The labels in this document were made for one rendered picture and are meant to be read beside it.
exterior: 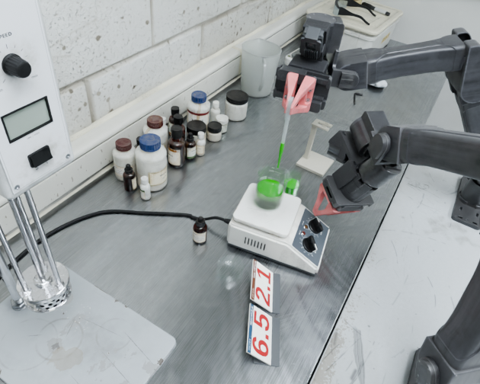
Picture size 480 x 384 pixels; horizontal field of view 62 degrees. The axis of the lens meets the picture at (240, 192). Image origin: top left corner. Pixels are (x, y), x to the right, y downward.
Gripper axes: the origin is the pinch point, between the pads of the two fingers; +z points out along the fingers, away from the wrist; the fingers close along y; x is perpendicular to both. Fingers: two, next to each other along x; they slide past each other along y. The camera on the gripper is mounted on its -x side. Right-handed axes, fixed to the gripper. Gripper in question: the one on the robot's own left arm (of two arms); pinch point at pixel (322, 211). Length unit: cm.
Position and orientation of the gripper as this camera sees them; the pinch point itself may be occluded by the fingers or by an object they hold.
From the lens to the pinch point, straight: 86.9
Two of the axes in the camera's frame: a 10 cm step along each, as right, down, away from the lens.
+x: 2.6, 8.7, -4.1
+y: -8.5, 0.1, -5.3
